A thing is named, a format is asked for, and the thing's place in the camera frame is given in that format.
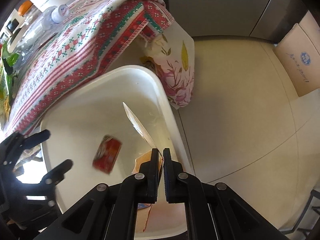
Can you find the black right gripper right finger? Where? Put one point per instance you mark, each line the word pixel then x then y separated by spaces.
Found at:
pixel 213 211

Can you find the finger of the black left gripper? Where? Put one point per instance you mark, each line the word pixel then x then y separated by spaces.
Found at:
pixel 27 143
pixel 57 174

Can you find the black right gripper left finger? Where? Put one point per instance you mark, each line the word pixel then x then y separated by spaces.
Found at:
pixel 109 212

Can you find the red snack wrapper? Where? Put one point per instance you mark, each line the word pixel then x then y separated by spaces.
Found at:
pixel 107 153

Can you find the green onion rings chip bag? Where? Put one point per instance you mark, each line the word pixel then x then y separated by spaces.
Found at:
pixel 8 60

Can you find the clear plastic water bottle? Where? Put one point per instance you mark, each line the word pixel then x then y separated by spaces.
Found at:
pixel 44 27

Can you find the white plastic trash bin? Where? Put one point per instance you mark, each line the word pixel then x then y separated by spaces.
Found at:
pixel 79 122

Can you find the large orange fruit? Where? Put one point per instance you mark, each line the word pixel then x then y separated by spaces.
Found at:
pixel 24 7

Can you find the red white patterned tablecloth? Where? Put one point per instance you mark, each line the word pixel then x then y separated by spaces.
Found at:
pixel 92 37

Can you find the floral under tablecloth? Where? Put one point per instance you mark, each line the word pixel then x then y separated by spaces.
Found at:
pixel 171 56

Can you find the cardboard box with blue logo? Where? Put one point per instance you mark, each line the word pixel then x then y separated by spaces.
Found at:
pixel 298 52

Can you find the grey refrigerator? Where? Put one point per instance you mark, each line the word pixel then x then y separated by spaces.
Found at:
pixel 264 19

